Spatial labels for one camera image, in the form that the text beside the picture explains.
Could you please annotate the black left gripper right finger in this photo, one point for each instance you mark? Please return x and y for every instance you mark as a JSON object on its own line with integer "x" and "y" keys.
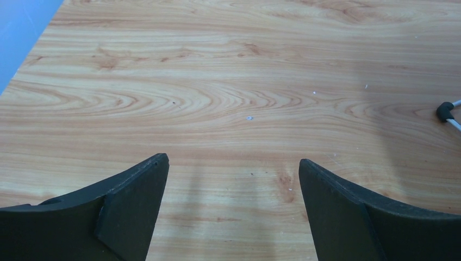
{"x": 351, "y": 222}

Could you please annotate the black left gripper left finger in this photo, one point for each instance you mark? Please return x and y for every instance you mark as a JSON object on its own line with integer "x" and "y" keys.
{"x": 112, "y": 219}

